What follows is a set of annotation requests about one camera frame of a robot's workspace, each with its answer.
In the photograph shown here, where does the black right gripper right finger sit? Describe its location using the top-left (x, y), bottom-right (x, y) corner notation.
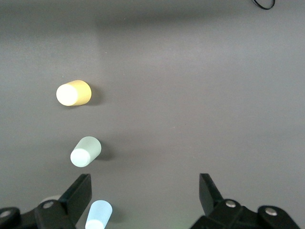
top-left (190, 173), bottom-right (301, 229)

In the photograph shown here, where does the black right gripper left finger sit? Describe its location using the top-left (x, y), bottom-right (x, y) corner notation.
top-left (0, 173), bottom-right (92, 229)

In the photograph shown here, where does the pale green plastic cup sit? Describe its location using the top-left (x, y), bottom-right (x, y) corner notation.
top-left (70, 136), bottom-right (102, 168)

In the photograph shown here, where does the yellow plastic cup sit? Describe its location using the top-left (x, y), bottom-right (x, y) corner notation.
top-left (55, 80), bottom-right (92, 107)

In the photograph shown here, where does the light blue plastic cup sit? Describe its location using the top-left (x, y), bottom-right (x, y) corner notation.
top-left (84, 199), bottom-right (113, 229)

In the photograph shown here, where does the dark grey table mat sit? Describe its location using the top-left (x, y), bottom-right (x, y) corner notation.
top-left (0, 0), bottom-right (305, 229)

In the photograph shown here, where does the loose black cable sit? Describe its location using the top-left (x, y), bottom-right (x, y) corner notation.
top-left (251, 0), bottom-right (276, 11)

